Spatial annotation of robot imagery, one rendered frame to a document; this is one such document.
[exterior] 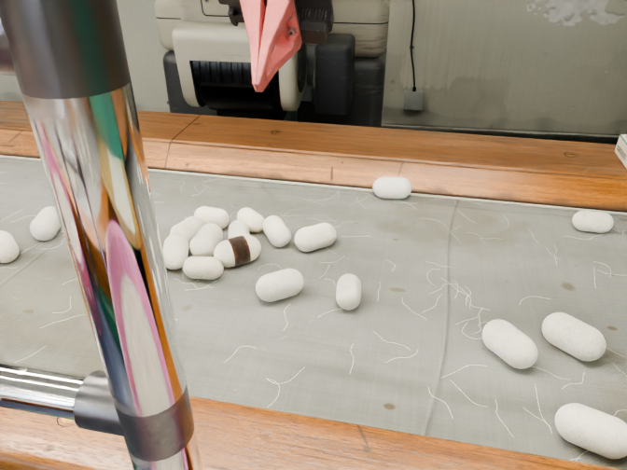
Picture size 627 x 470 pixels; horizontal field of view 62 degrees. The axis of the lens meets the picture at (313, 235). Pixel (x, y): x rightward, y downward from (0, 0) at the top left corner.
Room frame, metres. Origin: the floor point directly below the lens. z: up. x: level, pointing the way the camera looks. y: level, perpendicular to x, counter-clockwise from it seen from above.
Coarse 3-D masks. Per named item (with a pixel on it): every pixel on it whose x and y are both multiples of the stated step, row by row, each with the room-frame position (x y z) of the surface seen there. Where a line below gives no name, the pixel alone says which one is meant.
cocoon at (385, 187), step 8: (376, 184) 0.45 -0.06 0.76; (384, 184) 0.45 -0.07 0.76; (392, 184) 0.45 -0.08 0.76; (400, 184) 0.45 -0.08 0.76; (408, 184) 0.45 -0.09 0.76; (376, 192) 0.45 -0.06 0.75; (384, 192) 0.45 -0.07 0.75; (392, 192) 0.45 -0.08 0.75; (400, 192) 0.45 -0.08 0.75; (408, 192) 0.45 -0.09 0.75
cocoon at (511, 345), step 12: (492, 324) 0.25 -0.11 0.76; (504, 324) 0.25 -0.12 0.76; (492, 336) 0.24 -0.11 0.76; (504, 336) 0.24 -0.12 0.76; (516, 336) 0.24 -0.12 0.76; (492, 348) 0.24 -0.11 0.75; (504, 348) 0.23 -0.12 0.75; (516, 348) 0.23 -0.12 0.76; (528, 348) 0.23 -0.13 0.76; (504, 360) 0.23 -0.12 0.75; (516, 360) 0.23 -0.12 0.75; (528, 360) 0.23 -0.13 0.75
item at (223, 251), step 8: (248, 240) 0.35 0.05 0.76; (256, 240) 0.35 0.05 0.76; (216, 248) 0.34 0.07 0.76; (224, 248) 0.34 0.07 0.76; (256, 248) 0.34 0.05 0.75; (216, 256) 0.33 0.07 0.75; (224, 256) 0.33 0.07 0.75; (232, 256) 0.33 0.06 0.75; (256, 256) 0.34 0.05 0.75; (224, 264) 0.33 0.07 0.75; (232, 264) 0.33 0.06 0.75
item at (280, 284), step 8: (272, 272) 0.31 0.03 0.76; (280, 272) 0.30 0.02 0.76; (288, 272) 0.30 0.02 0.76; (296, 272) 0.31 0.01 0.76; (264, 280) 0.30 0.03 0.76; (272, 280) 0.30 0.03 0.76; (280, 280) 0.30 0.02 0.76; (288, 280) 0.30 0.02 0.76; (296, 280) 0.30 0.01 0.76; (256, 288) 0.30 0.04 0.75; (264, 288) 0.29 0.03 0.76; (272, 288) 0.29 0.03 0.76; (280, 288) 0.29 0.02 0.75; (288, 288) 0.30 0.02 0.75; (296, 288) 0.30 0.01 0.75; (264, 296) 0.29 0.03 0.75; (272, 296) 0.29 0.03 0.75; (280, 296) 0.29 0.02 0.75; (288, 296) 0.30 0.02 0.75
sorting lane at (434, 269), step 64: (0, 192) 0.47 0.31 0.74; (192, 192) 0.47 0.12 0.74; (256, 192) 0.47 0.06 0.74; (320, 192) 0.47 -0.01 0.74; (64, 256) 0.35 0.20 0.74; (320, 256) 0.35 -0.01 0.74; (384, 256) 0.35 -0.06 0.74; (448, 256) 0.35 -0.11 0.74; (512, 256) 0.35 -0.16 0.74; (576, 256) 0.35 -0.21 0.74; (0, 320) 0.28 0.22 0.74; (64, 320) 0.28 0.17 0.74; (192, 320) 0.28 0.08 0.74; (256, 320) 0.28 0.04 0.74; (320, 320) 0.28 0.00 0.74; (384, 320) 0.28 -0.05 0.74; (448, 320) 0.28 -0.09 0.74; (512, 320) 0.28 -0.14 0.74; (192, 384) 0.22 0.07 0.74; (256, 384) 0.22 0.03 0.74; (320, 384) 0.22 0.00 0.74; (384, 384) 0.22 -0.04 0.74; (448, 384) 0.22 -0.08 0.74; (512, 384) 0.22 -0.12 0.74; (576, 384) 0.22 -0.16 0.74; (512, 448) 0.18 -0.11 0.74; (576, 448) 0.18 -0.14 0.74
